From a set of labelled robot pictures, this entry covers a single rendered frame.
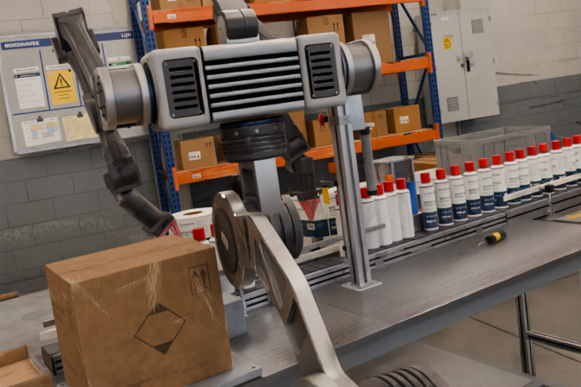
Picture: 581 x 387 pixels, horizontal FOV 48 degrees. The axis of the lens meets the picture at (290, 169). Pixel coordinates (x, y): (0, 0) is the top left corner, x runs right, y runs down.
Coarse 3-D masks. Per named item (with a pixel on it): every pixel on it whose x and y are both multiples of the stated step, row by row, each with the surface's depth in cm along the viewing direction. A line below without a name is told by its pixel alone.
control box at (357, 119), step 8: (352, 96) 187; (360, 96) 187; (352, 104) 187; (360, 104) 187; (328, 112) 194; (352, 112) 188; (360, 112) 188; (352, 120) 188; (360, 120) 188; (360, 128) 188
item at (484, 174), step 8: (480, 160) 241; (480, 168) 242; (488, 168) 241; (480, 176) 241; (488, 176) 241; (480, 184) 242; (488, 184) 241; (480, 192) 243; (488, 192) 241; (488, 200) 241; (488, 208) 242
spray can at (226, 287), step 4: (212, 224) 183; (212, 228) 182; (212, 232) 182; (212, 236) 182; (212, 240) 182; (212, 244) 182; (216, 252) 181; (216, 256) 182; (220, 264) 182; (220, 268) 182; (220, 276) 182; (224, 276) 182; (220, 280) 182; (224, 280) 182; (220, 284) 182; (224, 284) 182; (228, 284) 183; (224, 288) 182; (228, 288) 183; (232, 288) 184; (228, 292) 183; (232, 292) 183
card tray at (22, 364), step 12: (24, 348) 168; (0, 360) 164; (12, 360) 166; (24, 360) 167; (0, 372) 161; (12, 372) 159; (24, 372) 158; (36, 372) 157; (48, 372) 146; (0, 384) 153; (12, 384) 142; (24, 384) 143; (36, 384) 145; (48, 384) 146
